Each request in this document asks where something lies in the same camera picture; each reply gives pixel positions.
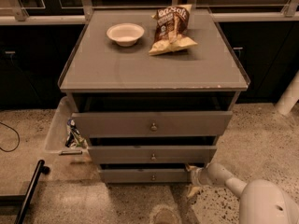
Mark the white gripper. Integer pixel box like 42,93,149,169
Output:
185,163,212,198

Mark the grey bottom drawer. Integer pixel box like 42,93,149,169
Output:
99,169,191,184

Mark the grey drawer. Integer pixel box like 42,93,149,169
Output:
99,169,191,184
72,111,233,138
88,146,217,164

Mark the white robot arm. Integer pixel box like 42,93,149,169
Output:
186,163,299,224

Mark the grey top drawer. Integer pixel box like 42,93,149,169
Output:
72,111,233,138

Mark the grey drawer cabinet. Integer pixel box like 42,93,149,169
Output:
59,10,249,172

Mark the grey middle drawer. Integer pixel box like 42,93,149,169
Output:
88,146,217,164

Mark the colourful packet in bin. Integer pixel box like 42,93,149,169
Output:
65,119,87,148

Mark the white pole at right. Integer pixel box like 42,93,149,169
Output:
275,71,299,115

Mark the clear plastic bin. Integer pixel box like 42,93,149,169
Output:
45,97,90,162

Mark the white paper bowl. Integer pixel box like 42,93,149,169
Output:
107,23,144,47

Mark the brown chip bag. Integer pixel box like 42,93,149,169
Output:
149,5,197,56

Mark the black metal bar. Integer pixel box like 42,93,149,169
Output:
0,160,50,224

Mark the black cable on floor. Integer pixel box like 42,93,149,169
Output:
0,121,21,153

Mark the metal railing frame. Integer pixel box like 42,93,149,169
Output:
0,0,299,26

